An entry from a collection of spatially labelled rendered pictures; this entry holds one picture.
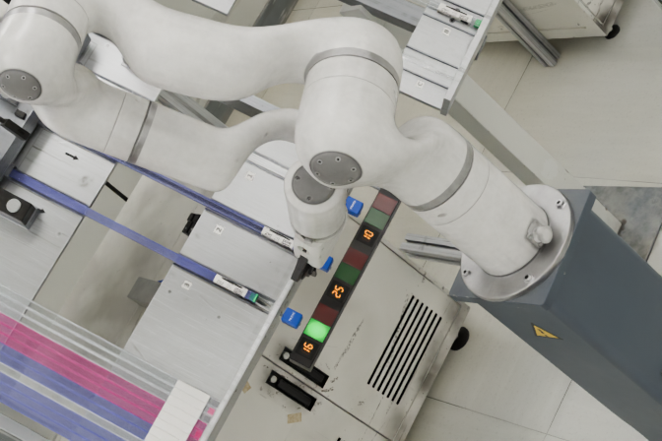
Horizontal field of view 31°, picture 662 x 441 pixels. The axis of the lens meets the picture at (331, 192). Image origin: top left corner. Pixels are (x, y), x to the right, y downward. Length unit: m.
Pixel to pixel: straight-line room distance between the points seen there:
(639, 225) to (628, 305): 0.84
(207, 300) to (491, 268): 0.56
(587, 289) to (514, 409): 0.89
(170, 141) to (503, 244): 0.47
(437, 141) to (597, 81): 1.49
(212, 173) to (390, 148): 0.30
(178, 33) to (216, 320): 0.68
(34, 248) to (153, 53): 0.71
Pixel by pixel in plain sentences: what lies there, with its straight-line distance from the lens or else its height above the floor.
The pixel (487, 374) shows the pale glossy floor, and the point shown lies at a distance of 2.68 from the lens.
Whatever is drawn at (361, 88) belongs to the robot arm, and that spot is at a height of 1.09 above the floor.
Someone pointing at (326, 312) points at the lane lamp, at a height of 0.65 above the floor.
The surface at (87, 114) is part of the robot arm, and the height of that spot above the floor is 1.25.
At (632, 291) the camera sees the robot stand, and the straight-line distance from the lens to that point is 1.81.
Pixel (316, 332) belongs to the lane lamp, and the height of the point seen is 0.65.
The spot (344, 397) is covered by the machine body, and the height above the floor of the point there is 0.26.
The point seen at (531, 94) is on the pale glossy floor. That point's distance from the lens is 3.13.
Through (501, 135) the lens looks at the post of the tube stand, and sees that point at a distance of 2.38.
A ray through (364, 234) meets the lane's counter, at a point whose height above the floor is 0.66.
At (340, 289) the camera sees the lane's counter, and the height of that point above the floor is 0.65.
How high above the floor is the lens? 1.81
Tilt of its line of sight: 32 degrees down
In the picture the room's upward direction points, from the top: 51 degrees counter-clockwise
